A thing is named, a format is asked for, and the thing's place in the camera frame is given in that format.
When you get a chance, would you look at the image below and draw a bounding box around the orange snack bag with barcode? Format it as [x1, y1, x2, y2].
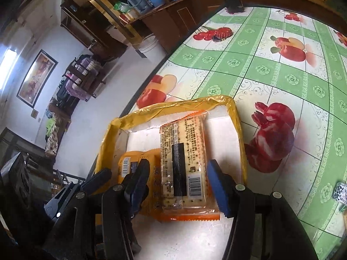
[117, 148, 162, 219]

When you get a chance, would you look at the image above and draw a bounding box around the orange cracker pack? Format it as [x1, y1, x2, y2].
[159, 111, 220, 221]

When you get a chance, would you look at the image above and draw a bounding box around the blue white candy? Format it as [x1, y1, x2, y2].
[332, 182, 347, 205]

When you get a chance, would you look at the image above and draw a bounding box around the yellow white tray box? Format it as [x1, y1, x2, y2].
[95, 96, 247, 259]

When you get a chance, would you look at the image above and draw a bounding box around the wooden chair with cloth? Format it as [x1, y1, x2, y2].
[64, 55, 106, 102]

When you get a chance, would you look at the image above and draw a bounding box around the white plastic bucket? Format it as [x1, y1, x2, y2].
[138, 34, 158, 54]

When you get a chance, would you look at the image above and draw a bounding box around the green plastic bag on shelf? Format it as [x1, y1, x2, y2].
[113, 1, 131, 13]

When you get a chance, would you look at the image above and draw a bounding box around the grey thermos jug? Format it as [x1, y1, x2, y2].
[127, 0, 151, 14]

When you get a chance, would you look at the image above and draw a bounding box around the small black jar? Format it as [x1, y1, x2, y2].
[223, 0, 245, 14]

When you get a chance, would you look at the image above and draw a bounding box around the framed wall painting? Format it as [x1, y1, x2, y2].
[16, 49, 58, 108]

